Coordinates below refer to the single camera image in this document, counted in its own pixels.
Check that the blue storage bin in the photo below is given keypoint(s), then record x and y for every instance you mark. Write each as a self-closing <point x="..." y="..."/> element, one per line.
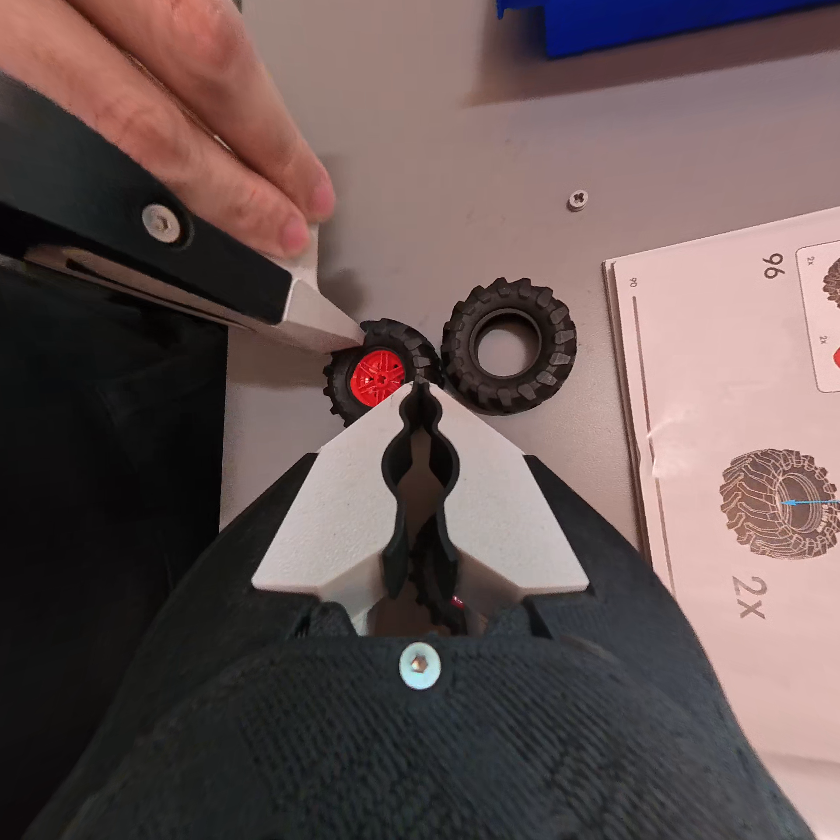
<point x="656" y="23"/>

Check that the small metal screw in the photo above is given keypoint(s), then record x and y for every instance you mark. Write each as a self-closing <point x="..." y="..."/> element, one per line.
<point x="577" y="200"/>

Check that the grey desk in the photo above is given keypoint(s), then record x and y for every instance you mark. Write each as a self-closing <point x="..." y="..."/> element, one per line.
<point x="426" y="164"/>

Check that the person's left hand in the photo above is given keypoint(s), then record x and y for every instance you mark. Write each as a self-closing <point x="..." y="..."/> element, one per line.
<point x="164" y="85"/>

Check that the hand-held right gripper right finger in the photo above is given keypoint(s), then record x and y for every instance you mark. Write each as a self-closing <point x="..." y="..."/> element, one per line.
<point x="505" y="512"/>

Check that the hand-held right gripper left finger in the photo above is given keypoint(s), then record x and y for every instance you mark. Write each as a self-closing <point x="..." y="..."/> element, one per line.
<point x="328" y="518"/>

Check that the white instruction booklet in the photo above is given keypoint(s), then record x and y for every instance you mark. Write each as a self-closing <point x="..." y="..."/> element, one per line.
<point x="709" y="394"/>

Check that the black empty toy tyre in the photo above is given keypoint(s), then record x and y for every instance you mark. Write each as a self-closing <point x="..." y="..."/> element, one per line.
<point x="558" y="341"/>

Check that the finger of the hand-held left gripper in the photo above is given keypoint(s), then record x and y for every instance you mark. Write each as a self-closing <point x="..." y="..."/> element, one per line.
<point x="318" y="318"/>

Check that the black toy wheel red hub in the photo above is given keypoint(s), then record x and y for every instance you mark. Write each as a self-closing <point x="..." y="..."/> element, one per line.
<point x="377" y="377"/>
<point x="430" y="590"/>

